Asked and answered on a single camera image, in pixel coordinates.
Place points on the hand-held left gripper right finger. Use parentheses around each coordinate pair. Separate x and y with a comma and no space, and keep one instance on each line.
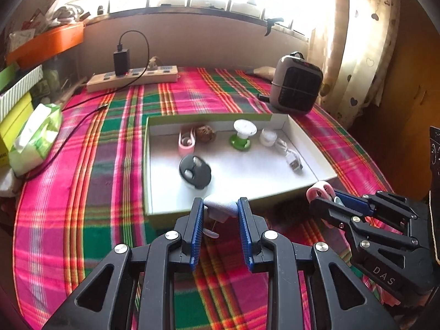
(244,230)

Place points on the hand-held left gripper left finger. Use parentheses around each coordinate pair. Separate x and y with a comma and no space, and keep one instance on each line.
(197,227)

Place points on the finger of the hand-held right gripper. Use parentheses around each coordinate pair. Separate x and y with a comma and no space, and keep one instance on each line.
(350,202)
(330,209)

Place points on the pink and green clip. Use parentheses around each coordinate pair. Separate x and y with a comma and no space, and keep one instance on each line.
(318,189)

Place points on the white mushroom-shaped object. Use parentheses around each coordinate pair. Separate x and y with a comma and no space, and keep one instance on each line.
(221,208)

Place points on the black round disc white buttons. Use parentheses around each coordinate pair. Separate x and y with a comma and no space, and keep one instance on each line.
(197,177)

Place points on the white cardboard box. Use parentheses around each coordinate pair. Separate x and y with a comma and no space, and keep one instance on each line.
(247,175)

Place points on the pink holder with green oval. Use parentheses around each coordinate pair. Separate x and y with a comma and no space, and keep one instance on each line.
(186,146)

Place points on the carved brown walnut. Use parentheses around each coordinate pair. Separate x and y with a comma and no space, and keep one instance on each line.
(205,133)

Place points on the small white round cap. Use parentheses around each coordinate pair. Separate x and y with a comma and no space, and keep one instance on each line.
(268,137)

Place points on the plaid tablecloth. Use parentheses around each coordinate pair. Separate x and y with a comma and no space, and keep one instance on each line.
(86,213)

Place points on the grey space heater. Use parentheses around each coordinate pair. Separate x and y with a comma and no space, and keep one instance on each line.
(297,86)

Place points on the wooden cabinet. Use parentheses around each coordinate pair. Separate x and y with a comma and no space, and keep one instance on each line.
(412,86)

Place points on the heart print curtain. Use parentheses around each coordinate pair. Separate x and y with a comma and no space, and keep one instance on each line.
(361,58)

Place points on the beige pointed object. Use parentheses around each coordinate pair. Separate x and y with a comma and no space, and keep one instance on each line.
(263,73)

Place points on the small brown plug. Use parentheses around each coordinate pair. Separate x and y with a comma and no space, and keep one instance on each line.
(154,63)

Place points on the beige power strip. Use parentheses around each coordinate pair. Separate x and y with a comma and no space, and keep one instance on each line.
(103,82)

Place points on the green tissue pack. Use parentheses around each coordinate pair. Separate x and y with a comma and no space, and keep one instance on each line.
(37,137)

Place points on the black hook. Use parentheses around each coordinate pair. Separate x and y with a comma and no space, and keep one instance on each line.
(270,25)

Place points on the yellow-green box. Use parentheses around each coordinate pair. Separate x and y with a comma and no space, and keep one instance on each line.
(12,127)

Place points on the striped white box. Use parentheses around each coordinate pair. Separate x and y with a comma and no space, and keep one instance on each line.
(20,89)

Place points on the orange tray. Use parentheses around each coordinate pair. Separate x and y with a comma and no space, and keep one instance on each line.
(51,44)

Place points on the white clutter pile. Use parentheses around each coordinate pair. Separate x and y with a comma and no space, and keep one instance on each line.
(68,12)

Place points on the window sill rail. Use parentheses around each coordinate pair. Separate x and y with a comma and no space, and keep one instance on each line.
(206,8)

